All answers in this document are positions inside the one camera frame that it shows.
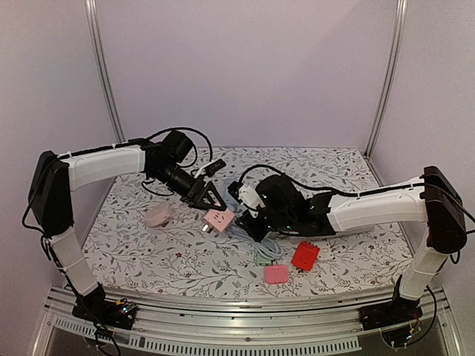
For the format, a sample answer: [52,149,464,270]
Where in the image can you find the green plug adapter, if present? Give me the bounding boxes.
[254,252,272,267]

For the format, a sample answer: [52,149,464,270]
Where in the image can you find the aluminium corner post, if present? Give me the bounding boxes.
[364,0,409,159]
[84,0,126,142]

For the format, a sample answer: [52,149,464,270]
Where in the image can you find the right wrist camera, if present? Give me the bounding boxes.
[229,181,266,218]

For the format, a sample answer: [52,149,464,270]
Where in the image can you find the left aluminium corner post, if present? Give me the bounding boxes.
[84,0,126,142]

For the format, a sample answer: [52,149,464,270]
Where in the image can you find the red cube socket adapter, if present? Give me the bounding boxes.
[291,241,321,271]

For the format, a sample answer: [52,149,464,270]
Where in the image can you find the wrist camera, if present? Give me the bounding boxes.
[195,159,226,177]
[229,181,266,218]

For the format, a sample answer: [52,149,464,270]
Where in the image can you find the round pink power socket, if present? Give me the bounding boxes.
[143,203,174,228]

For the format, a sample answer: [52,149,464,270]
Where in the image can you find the floral patterned table mat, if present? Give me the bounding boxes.
[83,148,412,299]

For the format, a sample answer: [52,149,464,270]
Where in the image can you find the light pink cube socket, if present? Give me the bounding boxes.
[202,208,235,233]

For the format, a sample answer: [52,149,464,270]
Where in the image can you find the right aluminium corner post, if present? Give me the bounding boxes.
[364,0,409,159]

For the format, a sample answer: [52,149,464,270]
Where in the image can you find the pink plug adapter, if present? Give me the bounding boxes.
[264,265,289,285]

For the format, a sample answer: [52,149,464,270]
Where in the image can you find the light blue cable bundle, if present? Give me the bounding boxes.
[224,222,285,260]

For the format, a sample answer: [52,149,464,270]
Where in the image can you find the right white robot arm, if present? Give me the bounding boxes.
[228,165,470,330]

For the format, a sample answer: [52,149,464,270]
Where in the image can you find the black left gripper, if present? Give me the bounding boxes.
[151,162,227,213]

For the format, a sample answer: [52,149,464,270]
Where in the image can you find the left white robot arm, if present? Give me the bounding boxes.
[25,139,226,326]

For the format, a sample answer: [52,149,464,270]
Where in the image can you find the aluminium front rail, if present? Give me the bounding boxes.
[27,285,465,356]

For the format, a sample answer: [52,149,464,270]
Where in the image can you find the light blue power strip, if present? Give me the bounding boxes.
[220,182,240,206]

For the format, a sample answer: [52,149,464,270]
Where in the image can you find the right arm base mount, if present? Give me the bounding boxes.
[358,300,422,349]

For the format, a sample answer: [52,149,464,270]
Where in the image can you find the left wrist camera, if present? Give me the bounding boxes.
[195,159,226,177]

